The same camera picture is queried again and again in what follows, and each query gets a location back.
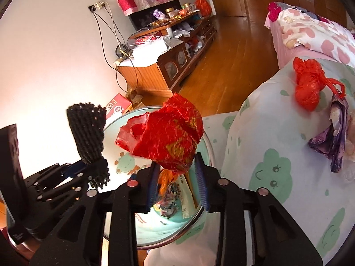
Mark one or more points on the white box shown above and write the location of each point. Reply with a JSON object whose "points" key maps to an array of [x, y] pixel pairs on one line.
{"points": [[149, 48]]}

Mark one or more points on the pink bed sheet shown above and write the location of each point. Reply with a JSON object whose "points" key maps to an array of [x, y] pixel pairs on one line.
{"points": [[285, 55]]}

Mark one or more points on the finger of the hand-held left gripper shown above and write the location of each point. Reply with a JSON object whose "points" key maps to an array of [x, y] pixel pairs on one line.
{"points": [[83, 181], [50, 173]]}

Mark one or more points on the white tablecloth green cloud print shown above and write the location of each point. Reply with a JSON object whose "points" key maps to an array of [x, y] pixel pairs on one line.
{"points": [[291, 133]]}

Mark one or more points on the wall socket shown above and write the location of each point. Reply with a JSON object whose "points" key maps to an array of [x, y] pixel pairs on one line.
{"points": [[97, 5]]}

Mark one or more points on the tied red plastic bag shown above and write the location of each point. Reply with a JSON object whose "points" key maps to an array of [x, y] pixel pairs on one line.
{"points": [[307, 88]]}

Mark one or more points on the red and orange foil wrapper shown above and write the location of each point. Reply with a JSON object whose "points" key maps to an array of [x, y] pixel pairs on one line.
{"points": [[166, 133]]}

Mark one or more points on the black television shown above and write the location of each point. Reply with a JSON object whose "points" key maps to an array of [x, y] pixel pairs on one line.
{"points": [[141, 19]]}

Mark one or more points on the red cardboard box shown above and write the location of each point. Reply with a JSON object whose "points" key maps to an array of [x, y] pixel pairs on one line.
{"points": [[118, 105]]}

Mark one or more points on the white duvet pink heart print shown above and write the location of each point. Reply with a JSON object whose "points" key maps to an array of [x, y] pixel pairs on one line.
{"points": [[319, 36]]}

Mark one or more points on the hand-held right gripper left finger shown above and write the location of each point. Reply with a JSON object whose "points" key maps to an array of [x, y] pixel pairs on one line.
{"points": [[153, 191]]}

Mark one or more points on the white mug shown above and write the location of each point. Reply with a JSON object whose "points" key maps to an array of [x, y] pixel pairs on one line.
{"points": [[192, 6]]}

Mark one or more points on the patchwork cow print quilt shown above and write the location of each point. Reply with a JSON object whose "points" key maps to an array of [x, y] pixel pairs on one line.
{"points": [[289, 7]]}

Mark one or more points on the black foam net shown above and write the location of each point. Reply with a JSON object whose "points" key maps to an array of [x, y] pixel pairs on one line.
{"points": [[86, 133]]}

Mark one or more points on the gold jar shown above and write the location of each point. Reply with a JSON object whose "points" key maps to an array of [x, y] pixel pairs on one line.
{"points": [[170, 11]]}

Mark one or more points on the purple gift bag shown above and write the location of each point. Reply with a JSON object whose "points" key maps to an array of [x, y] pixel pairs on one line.
{"points": [[158, 13]]}

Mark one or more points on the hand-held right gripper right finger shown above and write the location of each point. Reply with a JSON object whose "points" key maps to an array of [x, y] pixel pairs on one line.
{"points": [[200, 183]]}

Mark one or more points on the purple crumpled wrapper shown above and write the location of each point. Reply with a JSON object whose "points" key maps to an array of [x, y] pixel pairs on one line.
{"points": [[332, 138]]}

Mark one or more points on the orange-red plastic bag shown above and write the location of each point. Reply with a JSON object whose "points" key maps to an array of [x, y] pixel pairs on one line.
{"points": [[203, 5]]}

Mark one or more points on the wooden television cabinet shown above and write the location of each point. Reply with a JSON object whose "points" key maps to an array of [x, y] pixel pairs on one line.
{"points": [[149, 74]]}

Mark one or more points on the round metal basin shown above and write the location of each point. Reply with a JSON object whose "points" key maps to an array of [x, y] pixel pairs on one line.
{"points": [[123, 158]]}

